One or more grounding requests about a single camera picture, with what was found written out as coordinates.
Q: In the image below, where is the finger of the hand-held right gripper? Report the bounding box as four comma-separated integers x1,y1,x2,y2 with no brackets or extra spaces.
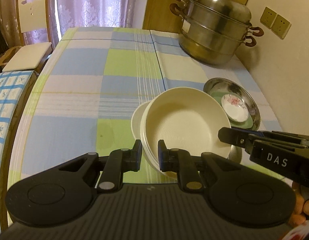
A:
232,128,282,137
218,127,255,153

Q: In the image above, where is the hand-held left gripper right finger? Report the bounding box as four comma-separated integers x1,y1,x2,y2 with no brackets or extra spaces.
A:
158,140,235,193

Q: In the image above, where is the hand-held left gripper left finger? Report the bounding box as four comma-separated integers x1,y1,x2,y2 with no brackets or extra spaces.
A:
58,139,142,193

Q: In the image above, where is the small stainless steel bowl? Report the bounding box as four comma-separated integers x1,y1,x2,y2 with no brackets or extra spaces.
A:
228,145,243,166

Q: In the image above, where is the small floral dish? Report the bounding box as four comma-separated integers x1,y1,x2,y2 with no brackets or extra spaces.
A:
221,94,249,122

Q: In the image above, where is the white floral bowl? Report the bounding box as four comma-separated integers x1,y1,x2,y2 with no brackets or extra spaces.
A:
131,102,155,155

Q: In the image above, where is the cream ridged plastic bowl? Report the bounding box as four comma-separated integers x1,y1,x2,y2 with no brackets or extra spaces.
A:
140,87,231,179

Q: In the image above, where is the green square plate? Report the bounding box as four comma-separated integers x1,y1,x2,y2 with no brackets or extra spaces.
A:
210,91,254,128

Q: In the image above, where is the wide stainless steel plate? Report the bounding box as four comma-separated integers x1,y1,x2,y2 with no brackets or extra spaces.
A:
203,78,260,130

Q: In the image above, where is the person's right hand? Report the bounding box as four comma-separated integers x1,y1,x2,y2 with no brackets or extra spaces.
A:
287,182,309,227

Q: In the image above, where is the pastel checkered tablecloth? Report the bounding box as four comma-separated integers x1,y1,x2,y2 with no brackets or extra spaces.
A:
7,27,285,188

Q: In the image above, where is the stainless steel steamer pot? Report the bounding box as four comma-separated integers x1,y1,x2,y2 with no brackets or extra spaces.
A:
170,0,264,65

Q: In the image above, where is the white wooden chair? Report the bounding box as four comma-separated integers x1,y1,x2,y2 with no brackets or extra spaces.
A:
2,0,55,73

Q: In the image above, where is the wooden door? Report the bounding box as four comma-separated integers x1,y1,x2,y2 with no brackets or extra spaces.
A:
142,0,256,34

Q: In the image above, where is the lilac lace curtain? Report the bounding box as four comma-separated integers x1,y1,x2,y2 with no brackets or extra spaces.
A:
0,0,58,50
56,0,151,29

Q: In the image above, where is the beige wall socket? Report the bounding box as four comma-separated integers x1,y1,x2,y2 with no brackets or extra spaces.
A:
260,7,279,29
272,14,292,40

